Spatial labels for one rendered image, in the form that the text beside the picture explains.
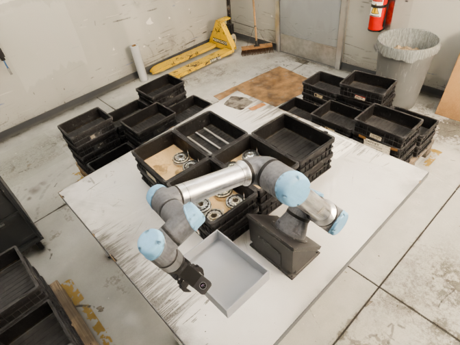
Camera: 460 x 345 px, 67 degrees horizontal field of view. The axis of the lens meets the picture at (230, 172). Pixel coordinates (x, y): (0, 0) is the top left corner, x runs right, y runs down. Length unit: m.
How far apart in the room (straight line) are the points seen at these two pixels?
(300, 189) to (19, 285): 1.75
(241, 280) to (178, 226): 0.40
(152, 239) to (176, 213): 0.10
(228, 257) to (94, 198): 1.18
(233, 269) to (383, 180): 1.18
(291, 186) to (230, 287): 0.41
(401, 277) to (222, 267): 1.58
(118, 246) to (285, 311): 0.92
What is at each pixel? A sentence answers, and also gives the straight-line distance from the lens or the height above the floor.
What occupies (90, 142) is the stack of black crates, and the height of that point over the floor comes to 0.47.
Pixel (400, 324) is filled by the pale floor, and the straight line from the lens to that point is 2.47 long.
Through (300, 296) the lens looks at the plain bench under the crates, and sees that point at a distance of 1.65.
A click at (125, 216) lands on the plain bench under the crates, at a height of 0.70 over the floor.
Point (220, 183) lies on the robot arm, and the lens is 1.14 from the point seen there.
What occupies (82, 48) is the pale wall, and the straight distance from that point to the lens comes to 4.86.
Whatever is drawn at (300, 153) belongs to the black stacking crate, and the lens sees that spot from 2.09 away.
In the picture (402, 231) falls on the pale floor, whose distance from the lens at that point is 2.88.
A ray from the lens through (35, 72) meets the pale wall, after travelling 4.74.
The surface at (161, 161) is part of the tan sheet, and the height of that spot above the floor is 0.83.
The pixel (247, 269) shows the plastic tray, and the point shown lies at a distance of 1.30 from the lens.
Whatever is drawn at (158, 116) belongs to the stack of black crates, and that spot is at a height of 0.49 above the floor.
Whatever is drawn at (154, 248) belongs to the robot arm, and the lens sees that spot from 0.95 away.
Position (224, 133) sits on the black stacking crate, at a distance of 2.30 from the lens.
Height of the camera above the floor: 2.15
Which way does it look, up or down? 42 degrees down
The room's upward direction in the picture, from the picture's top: 8 degrees counter-clockwise
